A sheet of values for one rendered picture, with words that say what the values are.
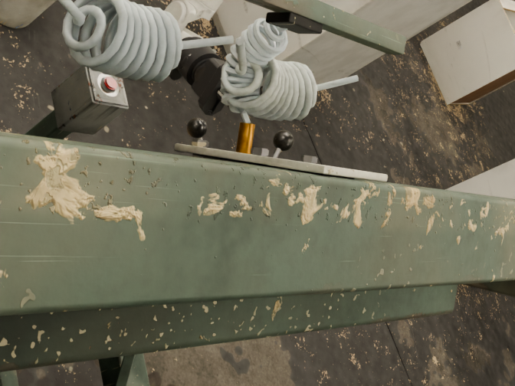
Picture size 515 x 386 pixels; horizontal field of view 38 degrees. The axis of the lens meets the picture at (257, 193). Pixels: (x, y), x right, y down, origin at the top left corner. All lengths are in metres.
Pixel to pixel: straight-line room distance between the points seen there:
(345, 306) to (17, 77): 2.31
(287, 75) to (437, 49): 5.65
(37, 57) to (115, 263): 2.83
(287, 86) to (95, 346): 0.32
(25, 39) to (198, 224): 2.82
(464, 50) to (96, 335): 5.70
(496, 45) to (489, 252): 5.35
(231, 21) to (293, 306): 3.26
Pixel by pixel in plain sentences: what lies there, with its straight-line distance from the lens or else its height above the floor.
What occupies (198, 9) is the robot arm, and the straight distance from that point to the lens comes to 1.67.
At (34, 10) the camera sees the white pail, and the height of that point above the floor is 0.15.
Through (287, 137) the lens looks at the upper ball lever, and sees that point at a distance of 1.33.
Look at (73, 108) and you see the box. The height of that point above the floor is 0.84.
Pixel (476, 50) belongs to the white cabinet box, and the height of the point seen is 0.40.
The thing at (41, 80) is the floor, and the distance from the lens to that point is 3.22.
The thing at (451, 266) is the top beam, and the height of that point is 1.92.
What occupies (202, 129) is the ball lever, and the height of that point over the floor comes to 1.46.
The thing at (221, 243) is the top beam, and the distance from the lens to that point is 0.53.
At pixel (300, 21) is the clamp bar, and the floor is 1.96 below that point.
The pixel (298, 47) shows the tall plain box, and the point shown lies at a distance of 3.85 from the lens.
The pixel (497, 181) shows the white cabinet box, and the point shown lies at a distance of 4.96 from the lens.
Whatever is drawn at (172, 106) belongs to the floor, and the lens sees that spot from 3.64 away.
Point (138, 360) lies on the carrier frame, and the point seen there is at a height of 0.79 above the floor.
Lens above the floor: 2.28
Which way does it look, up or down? 37 degrees down
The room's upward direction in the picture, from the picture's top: 62 degrees clockwise
